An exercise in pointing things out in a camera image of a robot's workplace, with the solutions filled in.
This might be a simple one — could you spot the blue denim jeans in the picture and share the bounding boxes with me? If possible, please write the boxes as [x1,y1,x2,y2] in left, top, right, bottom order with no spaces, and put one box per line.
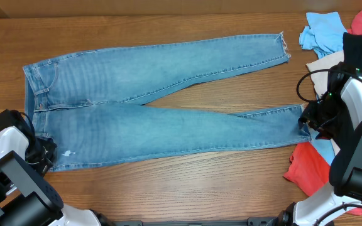
[23,33,310,171]

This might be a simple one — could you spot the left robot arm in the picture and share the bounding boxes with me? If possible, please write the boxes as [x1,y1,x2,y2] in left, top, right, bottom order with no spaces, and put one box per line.
[0,109,105,226]

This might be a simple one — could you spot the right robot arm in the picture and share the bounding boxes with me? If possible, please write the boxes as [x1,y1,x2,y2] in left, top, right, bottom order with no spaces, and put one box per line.
[269,62,362,226]

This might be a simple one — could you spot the white cloth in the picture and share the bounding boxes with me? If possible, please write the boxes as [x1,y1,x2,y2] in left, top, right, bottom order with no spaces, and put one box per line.
[305,50,345,154]

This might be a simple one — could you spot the red shirt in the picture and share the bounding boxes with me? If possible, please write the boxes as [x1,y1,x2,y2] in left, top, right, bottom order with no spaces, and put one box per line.
[283,9,362,216]

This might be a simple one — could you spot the light blue shirt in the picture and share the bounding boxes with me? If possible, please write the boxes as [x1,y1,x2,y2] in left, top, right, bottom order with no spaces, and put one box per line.
[299,12,346,165]

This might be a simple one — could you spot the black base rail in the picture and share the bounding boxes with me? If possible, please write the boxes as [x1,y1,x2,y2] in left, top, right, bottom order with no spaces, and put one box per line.
[109,217,286,226]

